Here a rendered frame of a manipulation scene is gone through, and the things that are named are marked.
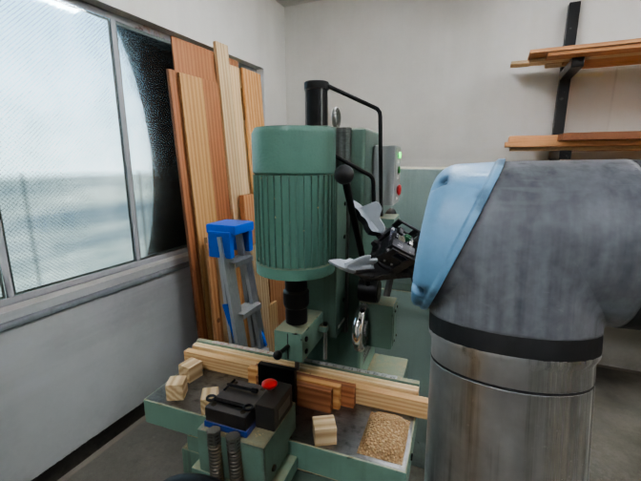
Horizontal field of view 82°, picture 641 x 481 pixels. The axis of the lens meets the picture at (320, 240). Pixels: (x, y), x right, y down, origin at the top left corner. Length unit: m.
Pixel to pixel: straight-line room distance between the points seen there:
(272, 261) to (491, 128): 2.45
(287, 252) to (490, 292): 0.53
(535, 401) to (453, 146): 2.79
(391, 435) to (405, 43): 2.81
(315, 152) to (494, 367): 0.55
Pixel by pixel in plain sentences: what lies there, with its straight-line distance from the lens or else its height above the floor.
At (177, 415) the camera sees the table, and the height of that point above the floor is 0.88.
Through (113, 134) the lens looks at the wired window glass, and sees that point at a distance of 2.21.
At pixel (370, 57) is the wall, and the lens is 3.24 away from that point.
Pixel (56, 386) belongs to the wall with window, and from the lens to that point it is 2.13.
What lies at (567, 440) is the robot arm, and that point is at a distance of 0.30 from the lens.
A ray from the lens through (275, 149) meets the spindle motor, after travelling 0.72.
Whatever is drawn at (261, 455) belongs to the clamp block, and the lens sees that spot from 0.74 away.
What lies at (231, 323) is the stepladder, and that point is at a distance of 1.78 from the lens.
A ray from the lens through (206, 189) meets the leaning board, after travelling 2.32.
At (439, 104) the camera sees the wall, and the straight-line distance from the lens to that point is 3.06.
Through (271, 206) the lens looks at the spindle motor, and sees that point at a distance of 0.74.
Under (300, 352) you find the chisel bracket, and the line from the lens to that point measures 0.85.
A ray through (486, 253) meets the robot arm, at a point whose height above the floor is 1.38.
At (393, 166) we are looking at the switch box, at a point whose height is 1.42.
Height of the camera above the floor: 1.44
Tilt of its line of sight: 12 degrees down
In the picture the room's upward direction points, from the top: straight up
